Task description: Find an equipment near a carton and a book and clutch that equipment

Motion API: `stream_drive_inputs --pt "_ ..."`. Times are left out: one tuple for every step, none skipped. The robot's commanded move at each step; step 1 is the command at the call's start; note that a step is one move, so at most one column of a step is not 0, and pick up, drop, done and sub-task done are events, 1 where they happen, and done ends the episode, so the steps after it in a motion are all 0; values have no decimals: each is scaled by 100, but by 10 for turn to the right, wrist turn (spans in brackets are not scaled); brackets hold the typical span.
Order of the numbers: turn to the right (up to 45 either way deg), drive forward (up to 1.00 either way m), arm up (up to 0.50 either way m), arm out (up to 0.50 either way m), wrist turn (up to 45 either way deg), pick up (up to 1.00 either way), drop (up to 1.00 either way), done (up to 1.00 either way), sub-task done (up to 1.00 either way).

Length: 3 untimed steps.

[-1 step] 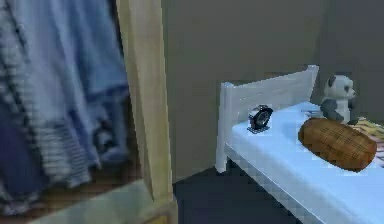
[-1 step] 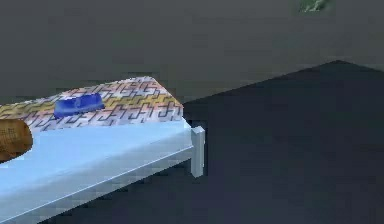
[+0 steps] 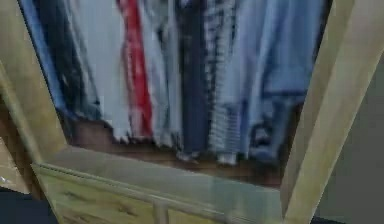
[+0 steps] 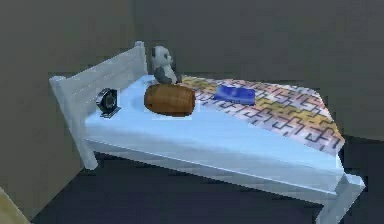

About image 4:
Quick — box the brown barrel-shaped pillow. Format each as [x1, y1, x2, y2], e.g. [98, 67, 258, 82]
[143, 83, 197, 118]

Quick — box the black alarm clock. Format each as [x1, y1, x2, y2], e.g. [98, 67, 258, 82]
[95, 87, 122, 119]

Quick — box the patterned colourful blanket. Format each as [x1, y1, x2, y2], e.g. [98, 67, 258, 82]
[180, 75, 346, 157]

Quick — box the tan furniture corner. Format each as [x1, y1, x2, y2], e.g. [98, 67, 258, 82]
[0, 187, 32, 224]

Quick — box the white bed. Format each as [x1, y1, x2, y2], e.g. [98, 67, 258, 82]
[48, 40, 367, 224]

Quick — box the blue book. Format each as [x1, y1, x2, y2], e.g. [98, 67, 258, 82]
[213, 85, 257, 106]

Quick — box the panda plush toy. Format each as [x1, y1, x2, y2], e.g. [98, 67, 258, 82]
[150, 45, 183, 85]

